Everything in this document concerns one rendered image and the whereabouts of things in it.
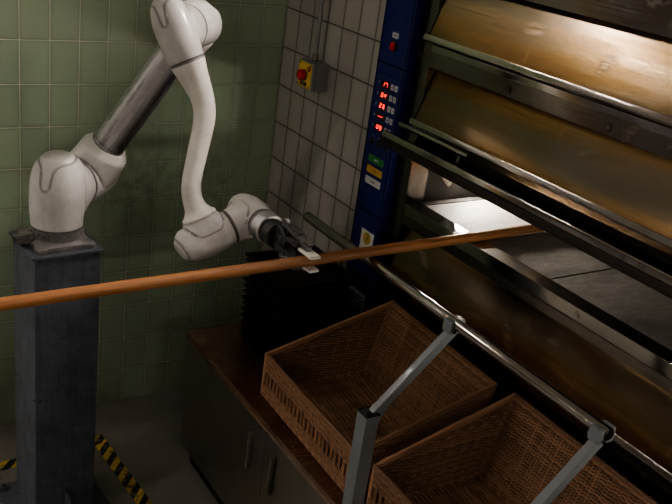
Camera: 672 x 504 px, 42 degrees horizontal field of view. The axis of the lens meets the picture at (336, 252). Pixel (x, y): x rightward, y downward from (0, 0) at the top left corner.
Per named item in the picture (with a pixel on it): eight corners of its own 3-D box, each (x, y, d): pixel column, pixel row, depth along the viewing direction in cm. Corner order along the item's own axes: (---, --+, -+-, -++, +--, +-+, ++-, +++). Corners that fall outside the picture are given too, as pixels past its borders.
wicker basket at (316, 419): (381, 368, 304) (394, 297, 293) (483, 461, 260) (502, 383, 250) (256, 392, 279) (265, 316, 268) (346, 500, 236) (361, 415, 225)
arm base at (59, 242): (3, 234, 264) (3, 217, 261) (74, 225, 277) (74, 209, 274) (23, 257, 251) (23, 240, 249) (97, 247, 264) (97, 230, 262)
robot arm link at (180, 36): (201, 55, 233) (217, 48, 245) (173, -11, 228) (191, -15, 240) (159, 71, 237) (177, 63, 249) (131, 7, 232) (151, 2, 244)
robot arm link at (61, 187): (18, 226, 256) (17, 155, 248) (48, 207, 273) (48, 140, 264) (69, 237, 254) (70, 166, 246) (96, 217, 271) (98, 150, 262)
